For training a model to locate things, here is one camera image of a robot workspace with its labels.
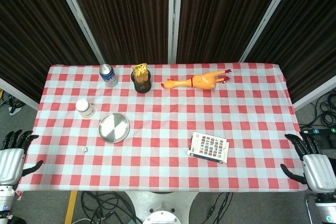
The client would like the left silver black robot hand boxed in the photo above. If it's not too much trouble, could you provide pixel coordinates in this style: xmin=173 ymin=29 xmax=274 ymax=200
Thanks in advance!
xmin=0 ymin=129 xmax=44 ymax=185

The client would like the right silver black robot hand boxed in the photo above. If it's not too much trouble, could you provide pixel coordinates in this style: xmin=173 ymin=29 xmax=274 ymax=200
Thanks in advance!
xmin=280 ymin=131 xmax=336 ymax=193

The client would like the white paper cup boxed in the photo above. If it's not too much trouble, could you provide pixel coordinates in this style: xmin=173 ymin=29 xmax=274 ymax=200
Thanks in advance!
xmin=75 ymin=99 xmax=97 ymax=119

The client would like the round metal plate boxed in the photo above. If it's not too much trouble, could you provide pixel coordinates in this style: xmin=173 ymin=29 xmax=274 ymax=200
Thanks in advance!
xmin=98 ymin=112 xmax=131 ymax=144

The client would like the black power strip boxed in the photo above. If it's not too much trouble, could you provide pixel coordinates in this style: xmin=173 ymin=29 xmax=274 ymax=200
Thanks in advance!
xmin=300 ymin=126 xmax=336 ymax=136

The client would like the postcard box with photo grid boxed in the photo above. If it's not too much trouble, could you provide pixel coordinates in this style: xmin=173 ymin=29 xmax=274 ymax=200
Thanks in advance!
xmin=186 ymin=131 xmax=230 ymax=164

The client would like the blue white drink can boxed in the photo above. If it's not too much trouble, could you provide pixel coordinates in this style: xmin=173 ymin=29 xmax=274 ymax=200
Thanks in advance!
xmin=99 ymin=63 xmax=118 ymax=87

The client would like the dark ribbed partition panel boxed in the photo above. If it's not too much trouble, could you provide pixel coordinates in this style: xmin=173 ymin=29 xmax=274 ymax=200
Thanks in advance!
xmin=0 ymin=0 xmax=100 ymax=103
xmin=246 ymin=0 xmax=336 ymax=103
xmin=176 ymin=0 xmax=286 ymax=64
xmin=64 ymin=0 xmax=171 ymax=65

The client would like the yellow rubber chicken toy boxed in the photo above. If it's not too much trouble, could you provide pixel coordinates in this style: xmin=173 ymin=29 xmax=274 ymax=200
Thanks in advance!
xmin=161 ymin=68 xmax=233 ymax=91

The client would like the black mesh holder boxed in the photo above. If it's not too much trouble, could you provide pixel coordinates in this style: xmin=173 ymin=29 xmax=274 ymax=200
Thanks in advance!
xmin=130 ymin=69 xmax=152 ymax=94

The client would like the gold foil packet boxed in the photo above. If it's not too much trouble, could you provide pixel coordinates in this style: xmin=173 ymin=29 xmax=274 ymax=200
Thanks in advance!
xmin=132 ymin=62 xmax=149 ymax=83

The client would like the red white checkered tablecloth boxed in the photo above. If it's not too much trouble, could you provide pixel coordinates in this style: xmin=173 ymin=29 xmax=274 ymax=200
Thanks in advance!
xmin=15 ymin=62 xmax=309 ymax=193

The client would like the black floor cable bundle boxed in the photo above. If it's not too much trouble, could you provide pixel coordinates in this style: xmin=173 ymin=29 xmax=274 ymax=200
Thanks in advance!
xmin=80 ymin=191 xmax=144 ymax=224
xmin=311 ymin=90 xmax=336 ymax=128

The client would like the grey partition post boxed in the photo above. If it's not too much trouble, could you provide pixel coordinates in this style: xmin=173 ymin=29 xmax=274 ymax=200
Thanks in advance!
xmin=293 ymin=75 xmax=336 ymax=111
xmin=0 ymin=78 xmax=40 ymax=111
xmin=51 ymin=0 xmax=112 ymax=65
xmin=239 ymin=0 xmax=299 ymax=62
xmin=167 ymin=0 xmax=184 ymax=64

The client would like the black floor cable with plug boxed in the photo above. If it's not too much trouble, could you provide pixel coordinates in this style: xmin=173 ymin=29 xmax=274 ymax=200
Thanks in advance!
xmin=206 ymin=192 xmax=234 ymax=220

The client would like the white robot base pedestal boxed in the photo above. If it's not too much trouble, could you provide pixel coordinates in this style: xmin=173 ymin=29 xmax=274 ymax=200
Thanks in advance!
xmin=123 ymin=191 xmax=201 ymax=224

